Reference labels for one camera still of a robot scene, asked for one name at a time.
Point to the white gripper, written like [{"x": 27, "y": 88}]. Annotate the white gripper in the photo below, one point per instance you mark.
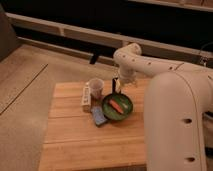
[{"x": 126, "y": 76}]

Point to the white rectangular eraser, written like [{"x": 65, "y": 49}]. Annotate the white rectangular eraser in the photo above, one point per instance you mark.
[{"x": 86, "y": 99}]

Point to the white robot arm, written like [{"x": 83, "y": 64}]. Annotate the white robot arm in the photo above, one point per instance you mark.
[{"x": 175, "y": 100}]

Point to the orange carrot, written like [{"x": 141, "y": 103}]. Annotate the orange carrot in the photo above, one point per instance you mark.
[{"x": 115, "y": 105}]

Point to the translucent plastic cup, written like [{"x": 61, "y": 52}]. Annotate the translucent plastic cup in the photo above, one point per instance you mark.
[{"x": 96, "y": 87}]

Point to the blue sponge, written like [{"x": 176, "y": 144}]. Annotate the blue sponge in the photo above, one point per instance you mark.
[{"x": 98, "y": 115}]

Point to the wooden table top board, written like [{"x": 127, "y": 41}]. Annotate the wooden table top board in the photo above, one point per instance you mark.
[{"x": 74, "y": 143}]

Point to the white shelf rail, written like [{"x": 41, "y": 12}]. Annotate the white shelf rail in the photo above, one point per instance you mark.
[{"x": 103, "y": 38}]

